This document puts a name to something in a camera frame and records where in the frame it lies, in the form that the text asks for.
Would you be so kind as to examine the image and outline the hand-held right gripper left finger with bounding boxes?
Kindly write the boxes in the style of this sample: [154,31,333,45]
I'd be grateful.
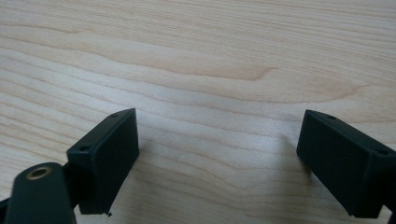
[65,107,140,217]

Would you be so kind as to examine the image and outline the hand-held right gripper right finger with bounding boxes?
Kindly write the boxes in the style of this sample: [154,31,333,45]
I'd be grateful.
[296,108,396,219]

